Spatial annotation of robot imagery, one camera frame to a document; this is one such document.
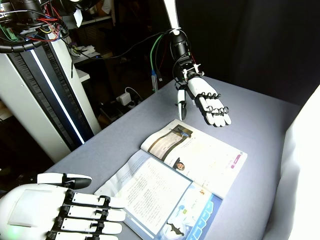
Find illustrated book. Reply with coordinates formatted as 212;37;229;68
94;118;248;240

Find white side desk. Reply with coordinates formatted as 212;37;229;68
74;68;91;83

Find black backdrop curtain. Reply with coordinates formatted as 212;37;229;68
174;0;320;106

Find green cable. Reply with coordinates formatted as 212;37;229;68
149;33;165;73

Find black motor with coloured wires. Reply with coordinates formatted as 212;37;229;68
0;0;70;42

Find white paper tag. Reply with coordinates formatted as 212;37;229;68
72;8;84;28

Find white curtain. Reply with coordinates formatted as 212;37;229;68
262;83;320;240

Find grey table cloth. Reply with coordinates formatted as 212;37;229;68
44;74;303;240

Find blue grey cable plug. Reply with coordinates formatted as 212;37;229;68
150;69;159;93

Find black corrugated cable conduit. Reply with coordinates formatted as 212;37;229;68
0;19;70;54

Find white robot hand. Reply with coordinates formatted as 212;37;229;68
174;76;232;128
0;172;127;240

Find white power adapter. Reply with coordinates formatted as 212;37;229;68
117;91;133;106

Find white items on shelf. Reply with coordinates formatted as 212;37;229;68
68;44;97;58

